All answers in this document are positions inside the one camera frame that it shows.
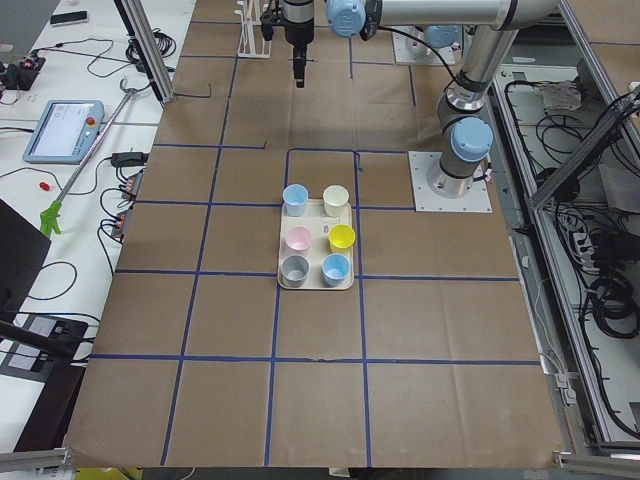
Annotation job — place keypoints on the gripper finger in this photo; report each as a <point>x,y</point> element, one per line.
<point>297,66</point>
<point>302,66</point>

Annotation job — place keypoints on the light blue cup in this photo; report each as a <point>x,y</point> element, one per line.
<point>335,269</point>
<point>295,198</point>

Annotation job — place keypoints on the cream white cup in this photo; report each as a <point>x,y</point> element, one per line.
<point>335,199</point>

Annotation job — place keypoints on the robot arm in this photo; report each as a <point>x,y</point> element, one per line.
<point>467,138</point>
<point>438,36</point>

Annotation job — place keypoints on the pink cup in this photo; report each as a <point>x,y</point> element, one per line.
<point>299,239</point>

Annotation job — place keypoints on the yellow cup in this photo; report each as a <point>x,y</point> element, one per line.
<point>341,239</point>

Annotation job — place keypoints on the grey cup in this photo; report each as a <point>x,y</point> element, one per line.
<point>294,271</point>

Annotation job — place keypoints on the cream plastic tray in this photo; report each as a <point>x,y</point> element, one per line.
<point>319,223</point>

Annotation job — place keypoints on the black power adapter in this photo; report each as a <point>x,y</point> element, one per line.
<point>129,159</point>

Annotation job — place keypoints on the black smartphone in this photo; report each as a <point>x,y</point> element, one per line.
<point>67,18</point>

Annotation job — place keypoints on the blue teach pendant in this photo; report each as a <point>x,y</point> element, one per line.
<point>65,132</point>

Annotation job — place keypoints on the black monitor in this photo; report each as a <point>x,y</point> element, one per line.
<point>23,252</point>

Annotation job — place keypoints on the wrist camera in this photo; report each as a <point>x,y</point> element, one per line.
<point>270,20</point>

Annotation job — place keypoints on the white wire cup rack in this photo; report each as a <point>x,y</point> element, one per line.
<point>252,45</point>

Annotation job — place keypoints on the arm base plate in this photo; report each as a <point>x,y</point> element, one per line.
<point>435,191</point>
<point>404,56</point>

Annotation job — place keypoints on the aluminium frame post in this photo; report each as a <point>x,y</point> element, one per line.
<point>140,32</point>

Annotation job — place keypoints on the green handled reacher grabber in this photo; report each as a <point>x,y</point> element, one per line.
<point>49,216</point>

